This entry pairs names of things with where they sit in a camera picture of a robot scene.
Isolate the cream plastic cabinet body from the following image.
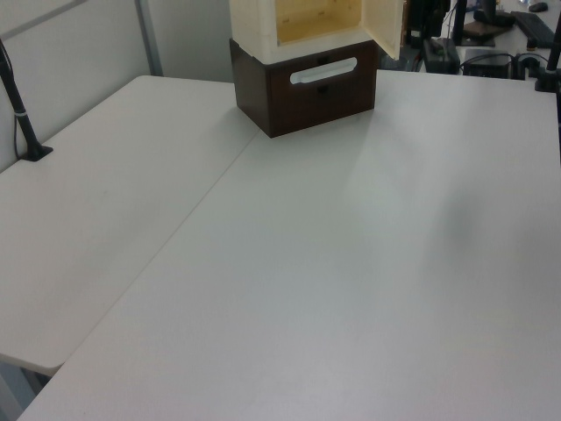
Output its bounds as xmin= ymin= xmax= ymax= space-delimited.
xmin=230 ymin=0 xmax=379 ymax=63

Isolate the dark brown drawer box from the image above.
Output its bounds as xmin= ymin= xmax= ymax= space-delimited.
xmin=229 ymin=37 xmax=380 ymax=139

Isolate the black keyboard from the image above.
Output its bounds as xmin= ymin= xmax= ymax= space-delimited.
xmin=512 ymin=11 xmax=556 ymax=47

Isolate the white drawer handle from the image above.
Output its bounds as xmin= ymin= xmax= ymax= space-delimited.
xmin=288 ymin=56 xmax=359 ymax=86

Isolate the black electronics box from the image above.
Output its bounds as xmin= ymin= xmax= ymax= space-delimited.
xmin=422 ymin=38 xmax=462 ymax=74

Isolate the cream cabinet door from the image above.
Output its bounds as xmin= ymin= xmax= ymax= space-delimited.
xmin=360 ymin=0 xmax=405 ymax=61

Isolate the black monitor base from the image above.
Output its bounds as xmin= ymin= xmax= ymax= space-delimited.
xmin=472 ymin=7 xmax=519 ymax=28

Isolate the grey metal partition post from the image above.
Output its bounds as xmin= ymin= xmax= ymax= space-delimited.
xmin=132 ymin=0 xmax=165 ymax=78

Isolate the black clamp stand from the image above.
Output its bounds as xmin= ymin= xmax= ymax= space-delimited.
xmin=531 ymin=24 xmax=561 ymax=94

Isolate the black camera stand pole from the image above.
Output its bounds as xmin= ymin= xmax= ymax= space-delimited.
xmin=0 ymin=37 xmax=55 ymax=165

